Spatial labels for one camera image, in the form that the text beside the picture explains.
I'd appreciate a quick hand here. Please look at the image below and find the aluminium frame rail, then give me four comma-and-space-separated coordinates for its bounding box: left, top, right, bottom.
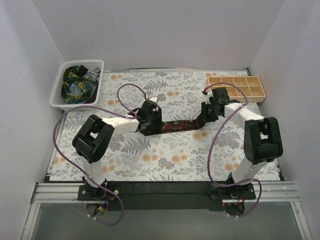
21, 181, 312, 240

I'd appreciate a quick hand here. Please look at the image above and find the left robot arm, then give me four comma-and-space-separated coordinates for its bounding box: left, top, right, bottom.
72, 96, 161, 200

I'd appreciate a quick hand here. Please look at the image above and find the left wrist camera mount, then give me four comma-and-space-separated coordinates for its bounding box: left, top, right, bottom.
148, 96, 159, 103

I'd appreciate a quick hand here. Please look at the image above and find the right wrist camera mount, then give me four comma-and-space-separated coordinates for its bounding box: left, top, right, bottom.
202, 90, 213, 105

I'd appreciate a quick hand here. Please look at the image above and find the silver blue patterned tie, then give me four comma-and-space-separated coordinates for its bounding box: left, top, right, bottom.
64, 68, 100, 103

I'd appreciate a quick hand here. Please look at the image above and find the wooden compartment box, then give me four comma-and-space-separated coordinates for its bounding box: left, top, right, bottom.
206, 76, 266, 103

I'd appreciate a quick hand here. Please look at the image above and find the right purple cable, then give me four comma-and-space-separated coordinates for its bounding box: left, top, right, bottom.
202, 83, 263, 219

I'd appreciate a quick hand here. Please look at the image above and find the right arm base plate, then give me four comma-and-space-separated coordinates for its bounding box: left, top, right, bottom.
205, 183, 256, 201

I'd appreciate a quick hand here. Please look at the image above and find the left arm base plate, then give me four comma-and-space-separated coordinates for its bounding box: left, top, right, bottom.
77, 184, 122, 201

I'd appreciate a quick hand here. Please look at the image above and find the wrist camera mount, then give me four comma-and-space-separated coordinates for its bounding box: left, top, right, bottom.
148, 96, 159, 103
202, 90, 213, 105

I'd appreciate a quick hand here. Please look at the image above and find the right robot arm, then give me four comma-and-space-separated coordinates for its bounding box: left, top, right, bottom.
201, 87, 283, 199

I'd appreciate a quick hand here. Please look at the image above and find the dark red patterned tie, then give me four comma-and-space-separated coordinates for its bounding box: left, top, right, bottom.
139, 115, 206, 136

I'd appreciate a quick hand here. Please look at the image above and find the floral table mat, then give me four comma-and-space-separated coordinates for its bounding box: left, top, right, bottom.
48, 70, 280, 182

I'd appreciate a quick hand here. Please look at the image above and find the white plastic basket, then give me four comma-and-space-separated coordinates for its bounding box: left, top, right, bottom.
50, 59, 104, 111

